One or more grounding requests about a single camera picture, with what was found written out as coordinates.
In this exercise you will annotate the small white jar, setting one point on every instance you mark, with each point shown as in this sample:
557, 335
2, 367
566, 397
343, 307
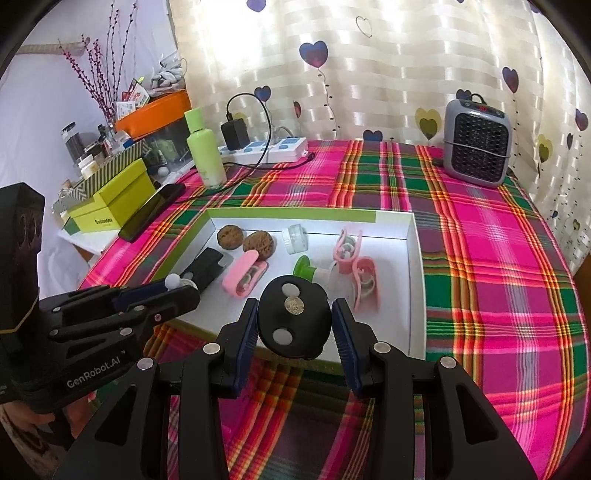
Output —
295, 240

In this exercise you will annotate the black charger adapter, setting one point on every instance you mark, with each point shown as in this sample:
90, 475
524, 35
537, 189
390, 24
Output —
235, 134

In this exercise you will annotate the black smartphone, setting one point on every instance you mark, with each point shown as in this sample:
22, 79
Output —
152, 212

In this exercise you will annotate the white power strip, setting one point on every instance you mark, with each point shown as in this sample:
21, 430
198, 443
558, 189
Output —
286, 147

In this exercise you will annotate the grey space heater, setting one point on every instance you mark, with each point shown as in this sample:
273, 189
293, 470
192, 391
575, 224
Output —
475, 138

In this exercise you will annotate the pink green plaid tablecloth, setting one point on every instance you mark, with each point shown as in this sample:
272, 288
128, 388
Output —
485, 277

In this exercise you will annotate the person's left hand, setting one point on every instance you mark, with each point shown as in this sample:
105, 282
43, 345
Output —
27, 422

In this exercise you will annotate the yellow-green cardboard box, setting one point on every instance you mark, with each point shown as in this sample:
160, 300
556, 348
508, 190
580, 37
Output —
124, 189

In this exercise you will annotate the black rectangular device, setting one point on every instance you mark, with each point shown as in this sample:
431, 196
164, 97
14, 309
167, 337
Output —
205, 267

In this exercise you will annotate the small white knob stand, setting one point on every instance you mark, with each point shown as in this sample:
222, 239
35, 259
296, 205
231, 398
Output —
173, 280

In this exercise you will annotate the white cloth bundle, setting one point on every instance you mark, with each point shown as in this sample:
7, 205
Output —
168, 71

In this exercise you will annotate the brown walnut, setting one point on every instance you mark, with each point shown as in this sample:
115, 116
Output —
230, 236
258, 243

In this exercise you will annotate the purple decorative branches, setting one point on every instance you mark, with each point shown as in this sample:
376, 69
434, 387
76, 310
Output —
99, 99

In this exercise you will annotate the wooden cabinet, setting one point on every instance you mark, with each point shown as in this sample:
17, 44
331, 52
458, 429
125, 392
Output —
584, 300

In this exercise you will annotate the green and white cardboard box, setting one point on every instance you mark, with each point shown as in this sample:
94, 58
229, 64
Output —
397, 295

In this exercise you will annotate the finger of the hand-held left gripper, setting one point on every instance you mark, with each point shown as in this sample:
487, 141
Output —
129, 295
175, 300

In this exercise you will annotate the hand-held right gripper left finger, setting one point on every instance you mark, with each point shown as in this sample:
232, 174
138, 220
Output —
244, 344

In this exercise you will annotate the cream curtain with hearts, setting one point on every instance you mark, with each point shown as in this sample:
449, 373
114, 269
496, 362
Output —
392, 69

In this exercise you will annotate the green and white spool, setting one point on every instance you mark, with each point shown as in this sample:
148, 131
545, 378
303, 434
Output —
302, 267

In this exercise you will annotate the orange lidded clear bin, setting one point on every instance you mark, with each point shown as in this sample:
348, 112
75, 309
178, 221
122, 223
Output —
157, 110

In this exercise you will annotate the white side table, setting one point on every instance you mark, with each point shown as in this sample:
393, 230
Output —
87, 240

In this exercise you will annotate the striped zigzag box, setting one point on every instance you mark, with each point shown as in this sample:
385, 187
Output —
115, 161

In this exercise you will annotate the pink plastic clip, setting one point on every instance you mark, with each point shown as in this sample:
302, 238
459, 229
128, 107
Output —
238, 272
339, 251
369, 267

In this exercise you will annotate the light green lotion bottle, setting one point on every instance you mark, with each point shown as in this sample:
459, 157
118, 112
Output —
207, 157

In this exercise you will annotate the glass jar dark lid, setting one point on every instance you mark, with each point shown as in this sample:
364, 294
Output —
73, 143

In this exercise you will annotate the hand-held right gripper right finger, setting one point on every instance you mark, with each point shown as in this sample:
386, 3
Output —
346, 346

